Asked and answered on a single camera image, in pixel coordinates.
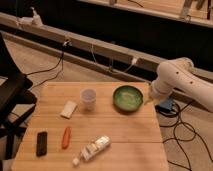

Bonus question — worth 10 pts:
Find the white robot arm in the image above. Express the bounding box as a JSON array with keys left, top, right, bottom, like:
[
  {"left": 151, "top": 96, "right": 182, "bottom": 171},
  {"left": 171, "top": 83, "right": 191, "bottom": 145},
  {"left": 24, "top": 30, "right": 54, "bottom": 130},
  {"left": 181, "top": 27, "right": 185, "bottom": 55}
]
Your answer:
[{"left": 149, "top": 57, "right": 213, "bottom": 112}]

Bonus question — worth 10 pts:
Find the green ceramic bowl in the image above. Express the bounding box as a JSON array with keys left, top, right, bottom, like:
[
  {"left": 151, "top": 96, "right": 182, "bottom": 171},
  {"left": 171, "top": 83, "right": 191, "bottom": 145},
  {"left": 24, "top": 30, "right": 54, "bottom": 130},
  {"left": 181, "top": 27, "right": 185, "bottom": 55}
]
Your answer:
[{"left": 113, "top": 85, "right": 143, "bottom": 112}]

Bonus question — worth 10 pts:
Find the translucent plastic cup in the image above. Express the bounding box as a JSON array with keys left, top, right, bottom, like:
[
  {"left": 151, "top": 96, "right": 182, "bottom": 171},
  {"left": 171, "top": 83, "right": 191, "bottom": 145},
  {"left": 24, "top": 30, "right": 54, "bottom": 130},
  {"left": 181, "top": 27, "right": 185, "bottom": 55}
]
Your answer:
[{"left": 80, "top": 88, "right": 96, "bottom": 111}]

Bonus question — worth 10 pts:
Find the clear plastic bottle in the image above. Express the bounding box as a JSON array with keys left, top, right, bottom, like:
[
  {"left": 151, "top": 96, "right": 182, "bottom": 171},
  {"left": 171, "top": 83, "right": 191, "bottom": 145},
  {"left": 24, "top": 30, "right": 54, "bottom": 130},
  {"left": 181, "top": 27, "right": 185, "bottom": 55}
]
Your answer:
[{"left": 72, "top": 135, "right": 111, "bottom": 166}]

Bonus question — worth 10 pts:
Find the beige sponge block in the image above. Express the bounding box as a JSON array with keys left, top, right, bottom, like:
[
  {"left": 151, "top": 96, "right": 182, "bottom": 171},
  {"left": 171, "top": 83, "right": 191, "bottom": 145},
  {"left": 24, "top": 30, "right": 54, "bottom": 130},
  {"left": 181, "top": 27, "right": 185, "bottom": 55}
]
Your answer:
[{"left": 60, "top": 101, "right": 77, "bottom": 119}]

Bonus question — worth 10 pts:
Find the black chair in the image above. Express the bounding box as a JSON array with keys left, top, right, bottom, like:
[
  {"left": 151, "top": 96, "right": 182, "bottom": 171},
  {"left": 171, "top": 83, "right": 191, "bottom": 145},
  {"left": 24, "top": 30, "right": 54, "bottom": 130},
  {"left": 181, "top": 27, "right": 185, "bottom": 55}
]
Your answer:
[{"left": 0, "top": 33, "right": 37, "bottom": 159}]

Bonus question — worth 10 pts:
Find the black floor cables right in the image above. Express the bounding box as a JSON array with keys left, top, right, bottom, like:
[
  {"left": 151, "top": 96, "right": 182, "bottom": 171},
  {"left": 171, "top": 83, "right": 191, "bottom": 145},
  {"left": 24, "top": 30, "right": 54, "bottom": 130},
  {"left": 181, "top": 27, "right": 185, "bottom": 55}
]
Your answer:
[{"left": 155, "top": 99, "right": 213, "bottom": 171}]

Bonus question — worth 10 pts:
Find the black cable left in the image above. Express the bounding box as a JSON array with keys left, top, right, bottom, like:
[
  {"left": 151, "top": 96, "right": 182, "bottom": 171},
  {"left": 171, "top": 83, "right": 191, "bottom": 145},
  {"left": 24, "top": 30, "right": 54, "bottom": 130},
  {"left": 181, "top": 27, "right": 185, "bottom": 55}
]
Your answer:
[{"left": 24, "top": 49, "right": 65, "bottom": 91}]

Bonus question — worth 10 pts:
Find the wooden baseboard rail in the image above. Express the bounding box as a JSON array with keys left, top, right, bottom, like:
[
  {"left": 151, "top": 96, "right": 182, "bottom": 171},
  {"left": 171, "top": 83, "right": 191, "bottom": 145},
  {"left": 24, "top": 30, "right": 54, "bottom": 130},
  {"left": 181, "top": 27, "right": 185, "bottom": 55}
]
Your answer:
[{"left": 0, "top": 11, "right": 213, "bottom": 111}]

